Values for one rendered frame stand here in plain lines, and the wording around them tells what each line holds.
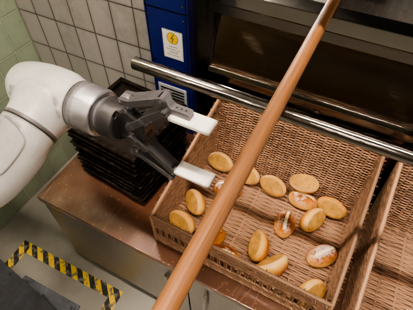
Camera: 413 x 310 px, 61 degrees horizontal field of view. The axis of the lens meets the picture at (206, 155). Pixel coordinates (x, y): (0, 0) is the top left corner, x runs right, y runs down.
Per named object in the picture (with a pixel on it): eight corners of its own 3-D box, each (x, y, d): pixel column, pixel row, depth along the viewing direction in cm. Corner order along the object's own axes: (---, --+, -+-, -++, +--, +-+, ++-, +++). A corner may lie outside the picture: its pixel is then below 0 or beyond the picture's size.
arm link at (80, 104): (102, 107, 71) (126, 117, 69) (71, 137, 66) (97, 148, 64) (90, 71, 64) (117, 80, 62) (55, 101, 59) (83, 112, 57)
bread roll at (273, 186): (279, 202, 120) (283, 199, 125) (288, 185, 118) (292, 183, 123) (255, 187, 124) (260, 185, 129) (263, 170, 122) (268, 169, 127)
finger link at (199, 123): (177, 108, 55) (177, 105, 54) (217, 123, 53) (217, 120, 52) (167, 120, 53) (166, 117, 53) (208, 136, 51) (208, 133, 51)
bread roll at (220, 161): (227, 176, 127) (232, 173, 132) (234, 159, 125) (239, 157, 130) (204, 165, 130) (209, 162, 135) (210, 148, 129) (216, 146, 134)
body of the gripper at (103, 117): (114, 83, 62) (158, 100, 59) (122, 118, 69) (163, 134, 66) (85, 110, 58) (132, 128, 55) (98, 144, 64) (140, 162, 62)
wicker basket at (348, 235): (218, 141, 142) (220, 87, 120) (360, 197, 125) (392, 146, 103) (151, 240, 115) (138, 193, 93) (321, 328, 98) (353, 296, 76)
